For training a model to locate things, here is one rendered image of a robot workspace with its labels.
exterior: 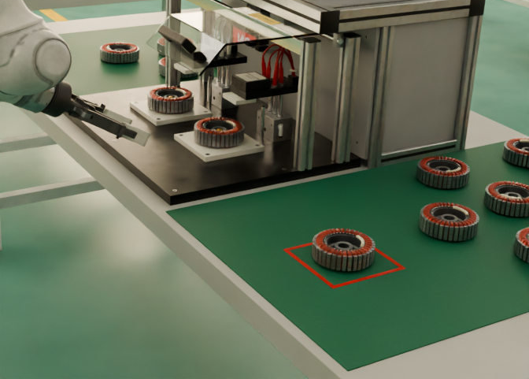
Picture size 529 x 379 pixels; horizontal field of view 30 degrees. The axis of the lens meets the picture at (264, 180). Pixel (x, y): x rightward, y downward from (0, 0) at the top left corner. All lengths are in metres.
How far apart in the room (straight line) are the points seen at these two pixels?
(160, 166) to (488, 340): 0.83
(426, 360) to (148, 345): 1.48
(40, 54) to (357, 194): 0.73
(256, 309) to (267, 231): 0.27
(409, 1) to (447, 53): 0.18
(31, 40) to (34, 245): 1.79
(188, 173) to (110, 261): 1.32
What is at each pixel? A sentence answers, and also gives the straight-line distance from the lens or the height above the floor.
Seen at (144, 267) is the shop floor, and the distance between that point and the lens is 3.30.
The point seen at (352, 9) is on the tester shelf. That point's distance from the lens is 2.03.
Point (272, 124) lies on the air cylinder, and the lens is 2.24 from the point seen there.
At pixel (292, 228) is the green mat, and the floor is 0.75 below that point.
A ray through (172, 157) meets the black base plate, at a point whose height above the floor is 0.77.
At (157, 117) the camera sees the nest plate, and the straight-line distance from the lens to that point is 2.35.
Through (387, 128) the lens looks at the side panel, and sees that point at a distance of 2.20.
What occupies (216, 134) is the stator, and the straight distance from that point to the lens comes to 2.15.
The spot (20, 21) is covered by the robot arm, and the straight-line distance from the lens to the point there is 1.78.
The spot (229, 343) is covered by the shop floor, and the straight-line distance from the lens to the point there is 2.91.
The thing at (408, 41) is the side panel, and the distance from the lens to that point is 2.16.
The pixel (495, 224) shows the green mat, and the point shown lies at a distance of 2.00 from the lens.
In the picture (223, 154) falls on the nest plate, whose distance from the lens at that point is 2.14.
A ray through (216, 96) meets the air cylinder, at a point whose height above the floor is 0.80.
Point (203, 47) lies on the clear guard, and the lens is 1.96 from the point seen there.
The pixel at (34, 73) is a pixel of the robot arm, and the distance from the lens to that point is 1.74.
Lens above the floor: 1.58
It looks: 23 degrees down
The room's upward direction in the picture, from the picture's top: 3 degrees clockwise
